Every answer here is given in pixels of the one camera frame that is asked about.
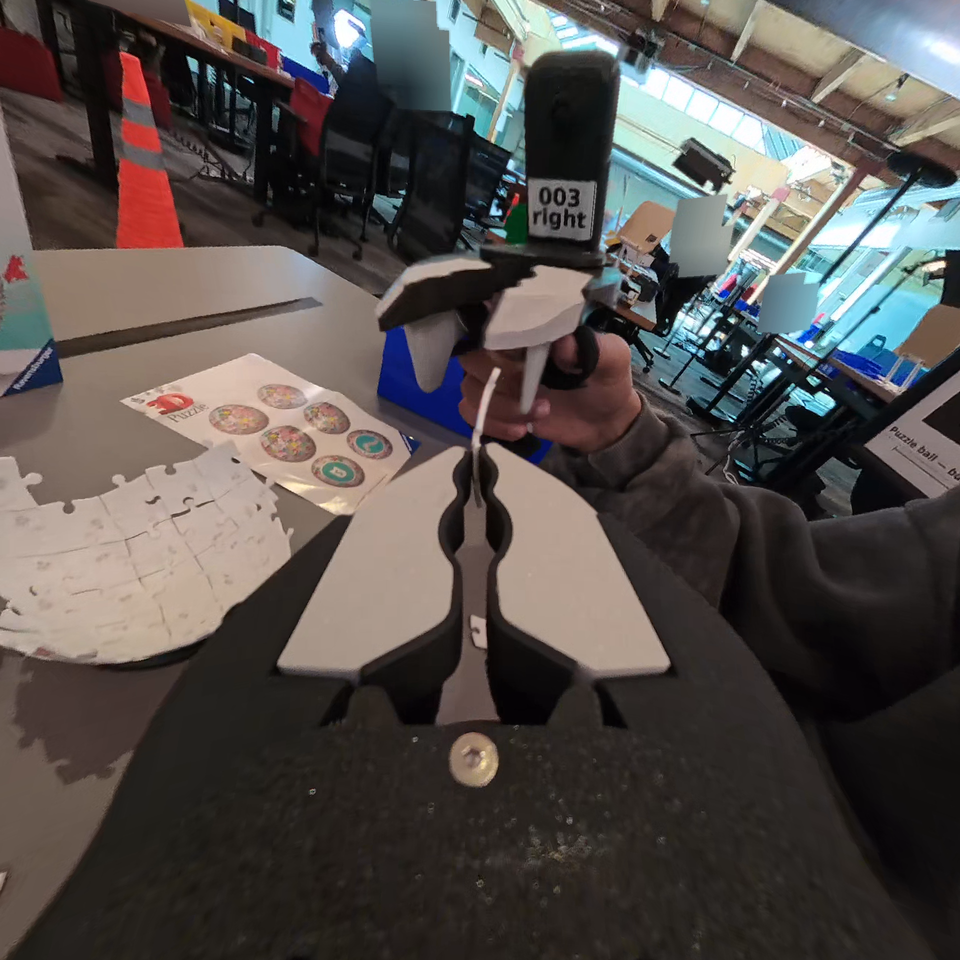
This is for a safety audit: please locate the white printed sign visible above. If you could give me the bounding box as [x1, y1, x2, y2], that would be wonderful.
[862, 367, 960, 500]

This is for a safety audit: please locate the blue plastic bin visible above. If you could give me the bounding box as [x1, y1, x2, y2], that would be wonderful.
[377, 326, 552, 460]

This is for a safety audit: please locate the puzzle instruction leaflet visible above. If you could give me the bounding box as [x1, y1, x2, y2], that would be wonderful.
[120, 352, 415, 516]

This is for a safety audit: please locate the orange safety cone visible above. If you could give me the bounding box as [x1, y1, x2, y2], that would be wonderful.
[114, 51, 186, 250]

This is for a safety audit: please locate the black office chair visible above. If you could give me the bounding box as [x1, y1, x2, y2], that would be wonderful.
[390, 112, 513, 265]
[318, 112, 393, 260]

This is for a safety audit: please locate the colourful puzzle ball box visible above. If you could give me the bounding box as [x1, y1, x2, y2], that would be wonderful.
[0, 112, 65, 399]

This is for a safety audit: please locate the person's right hand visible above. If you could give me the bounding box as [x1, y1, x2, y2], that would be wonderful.
[457, 341, 640, 456]

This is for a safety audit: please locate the partly built white puzzle ball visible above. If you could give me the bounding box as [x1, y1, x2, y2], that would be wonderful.
[0, 442, 295, 667]

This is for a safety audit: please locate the black floor lamp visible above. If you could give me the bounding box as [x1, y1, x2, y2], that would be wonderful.
[813, 150, 960, 301]

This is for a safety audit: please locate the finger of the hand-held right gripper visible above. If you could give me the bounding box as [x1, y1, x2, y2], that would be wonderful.
[486, 270, 595, 415]
[375, 255, 537, 396]

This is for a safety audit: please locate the black hanging light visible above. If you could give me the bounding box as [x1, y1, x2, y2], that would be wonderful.
[671, 137, 736, 186]

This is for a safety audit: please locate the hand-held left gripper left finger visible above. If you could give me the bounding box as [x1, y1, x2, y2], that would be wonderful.
[277, 446, 472, 685]

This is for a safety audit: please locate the red chair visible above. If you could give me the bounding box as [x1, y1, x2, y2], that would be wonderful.
[0, 26, 65, 104]

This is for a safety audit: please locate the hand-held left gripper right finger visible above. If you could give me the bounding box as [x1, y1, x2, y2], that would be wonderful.
[480, 442, 671, 684]

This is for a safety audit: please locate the person's right forearm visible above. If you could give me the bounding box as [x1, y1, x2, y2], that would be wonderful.
[555, 393, 960, 931]

